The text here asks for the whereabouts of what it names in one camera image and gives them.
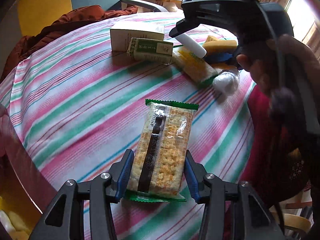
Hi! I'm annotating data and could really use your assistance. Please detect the person right hand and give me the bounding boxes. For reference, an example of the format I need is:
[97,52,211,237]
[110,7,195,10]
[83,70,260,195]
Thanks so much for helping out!
[235,33,320,116]

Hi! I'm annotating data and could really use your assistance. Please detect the gold metal tray box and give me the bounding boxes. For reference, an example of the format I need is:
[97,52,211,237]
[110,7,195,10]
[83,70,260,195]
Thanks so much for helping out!
[1,105,57,235]

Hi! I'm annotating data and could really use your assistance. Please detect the white round wrapped item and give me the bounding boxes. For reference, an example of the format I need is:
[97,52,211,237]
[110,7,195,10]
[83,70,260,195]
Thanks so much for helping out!
[213,69,240,96]

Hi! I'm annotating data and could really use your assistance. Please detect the beige cardboard box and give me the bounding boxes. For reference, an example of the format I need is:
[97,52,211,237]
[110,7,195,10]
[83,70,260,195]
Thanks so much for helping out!
[110,21,164,52]

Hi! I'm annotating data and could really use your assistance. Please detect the cracker packet green edges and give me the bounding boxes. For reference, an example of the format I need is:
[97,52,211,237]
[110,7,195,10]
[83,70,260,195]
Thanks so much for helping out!
[125,99,199,203]

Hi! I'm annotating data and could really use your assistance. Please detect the grey yellow blue chair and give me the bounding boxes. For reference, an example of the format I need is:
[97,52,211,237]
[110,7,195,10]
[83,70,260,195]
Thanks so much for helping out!
[1,0,166,62]

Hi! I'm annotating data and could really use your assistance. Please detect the striped pink green tablecloth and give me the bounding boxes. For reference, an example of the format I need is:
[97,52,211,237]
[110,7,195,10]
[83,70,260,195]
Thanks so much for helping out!
[1,18,254,210]

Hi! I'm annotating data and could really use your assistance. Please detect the yellow sponge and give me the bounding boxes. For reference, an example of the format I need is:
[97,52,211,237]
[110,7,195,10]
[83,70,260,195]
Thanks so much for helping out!
[203,40,238,55]
[205,35,219,43]

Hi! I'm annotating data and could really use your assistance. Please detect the white tube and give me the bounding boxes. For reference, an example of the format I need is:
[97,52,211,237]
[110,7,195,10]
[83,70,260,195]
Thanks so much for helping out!
[175,33,207,59]

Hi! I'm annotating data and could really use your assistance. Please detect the green tea box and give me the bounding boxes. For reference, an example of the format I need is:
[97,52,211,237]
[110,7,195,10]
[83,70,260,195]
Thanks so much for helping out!
[127,38,173,64]

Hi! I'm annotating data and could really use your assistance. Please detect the dark red jacket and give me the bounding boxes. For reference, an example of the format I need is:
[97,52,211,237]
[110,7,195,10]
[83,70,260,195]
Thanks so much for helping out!
[1,4,138,81]

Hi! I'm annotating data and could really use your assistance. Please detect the yellow green cracker packet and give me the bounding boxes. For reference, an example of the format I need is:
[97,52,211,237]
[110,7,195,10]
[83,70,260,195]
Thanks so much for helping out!
[172,47,219,88]

